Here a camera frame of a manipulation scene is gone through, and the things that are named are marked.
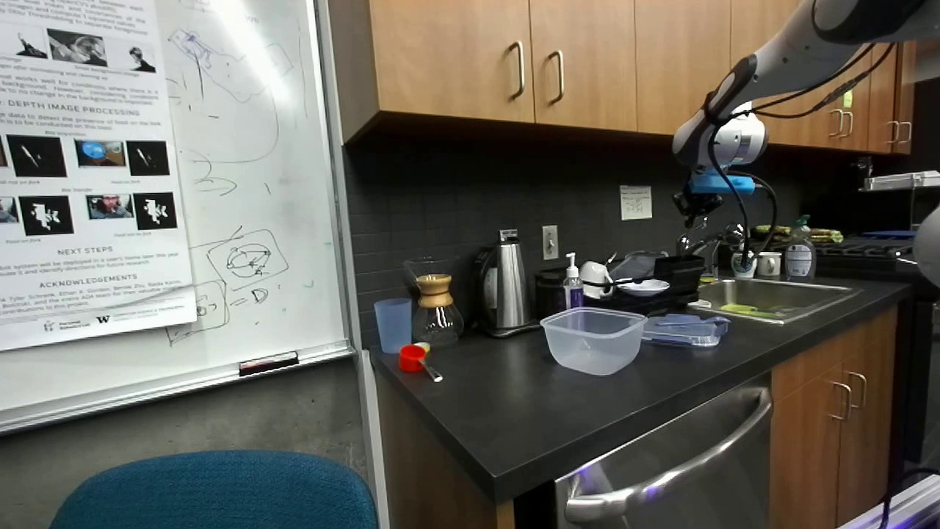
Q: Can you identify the research poster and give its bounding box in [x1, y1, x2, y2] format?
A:
[0, 0, 198, 353]

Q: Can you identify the whiteboard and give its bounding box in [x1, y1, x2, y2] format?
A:
[0, 0, 358, 434]

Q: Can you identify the dish soap bottle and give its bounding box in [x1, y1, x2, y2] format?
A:
[784, 214, 817, 283]

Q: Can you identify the black stove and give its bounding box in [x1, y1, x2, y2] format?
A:
[814, 231, 928, 295]

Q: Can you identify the whiteboard eraser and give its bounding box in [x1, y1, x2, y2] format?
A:
[239, 351, 300, 376]

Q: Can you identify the steel dishwasher door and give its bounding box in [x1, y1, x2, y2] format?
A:
[554, 378, 774, 529]

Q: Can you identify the paper note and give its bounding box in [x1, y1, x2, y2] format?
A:
[620, 185, 654, 221]

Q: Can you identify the wooden lower cabinet door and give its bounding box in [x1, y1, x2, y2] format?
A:
[769, 344, 857, 529]
[836, 307, 900, 527]

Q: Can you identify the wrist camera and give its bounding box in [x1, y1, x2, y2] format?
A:
[688, 171, 756, 196]

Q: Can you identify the red measuring scoop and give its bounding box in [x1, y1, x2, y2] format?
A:
[399, 342, 444, 384]

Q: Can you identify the blue plastic cup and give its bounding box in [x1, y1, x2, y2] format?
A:
[374, 298, 413, 355]

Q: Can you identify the steel sink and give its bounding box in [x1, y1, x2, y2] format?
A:
[689, 277, 861, 325]

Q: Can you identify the clear plastic container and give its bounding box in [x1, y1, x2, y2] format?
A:
[540, 306, 648, 377]

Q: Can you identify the blue office chair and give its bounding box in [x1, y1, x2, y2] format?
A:
[48, 450, 379, 529]

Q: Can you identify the wooden upper cabinet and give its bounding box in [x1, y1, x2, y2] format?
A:
[328, 0, 919, 156]

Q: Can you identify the pump bottle with purple label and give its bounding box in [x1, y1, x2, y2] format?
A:
[563, 252, 585, 310]

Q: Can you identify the glass coffee carafe wooden collar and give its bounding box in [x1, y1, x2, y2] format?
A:
[411, 274, 465, 348]

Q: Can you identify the steel electric kettle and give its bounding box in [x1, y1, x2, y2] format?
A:
[472, 229, 541, 338]

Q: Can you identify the white shelf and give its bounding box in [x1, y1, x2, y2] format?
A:
[861, 170, 940, 193]

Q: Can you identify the wooden upper cabinet door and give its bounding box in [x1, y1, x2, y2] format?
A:
[529, 0, 639, 133]
[634, 0, 737, 137]
[367, 0, 535, 124]

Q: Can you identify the black canister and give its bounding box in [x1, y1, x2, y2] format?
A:
[535, 267, 569, 320]

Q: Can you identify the clear blue container lid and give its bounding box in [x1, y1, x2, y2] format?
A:
[642, 313, 731, 348]

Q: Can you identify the chrome tap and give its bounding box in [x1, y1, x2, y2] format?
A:
[676, 223, 747, 278]

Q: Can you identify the black cable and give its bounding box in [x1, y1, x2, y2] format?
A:
[879, 467, 940, 529]

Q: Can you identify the wooden cabinet door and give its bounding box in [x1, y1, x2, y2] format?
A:
[529, 0, 639, 133]
[836, 307, 900, 527]
[367, 0, 535, 124]
[634, 0, 737, 137]
[769, 344, 857, 529]

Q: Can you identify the dishwasher door handle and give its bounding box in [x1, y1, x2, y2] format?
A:
[564, 386, 774, 525]

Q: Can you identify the black dish rack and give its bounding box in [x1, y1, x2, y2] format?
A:
[584, 251, 707, 317]

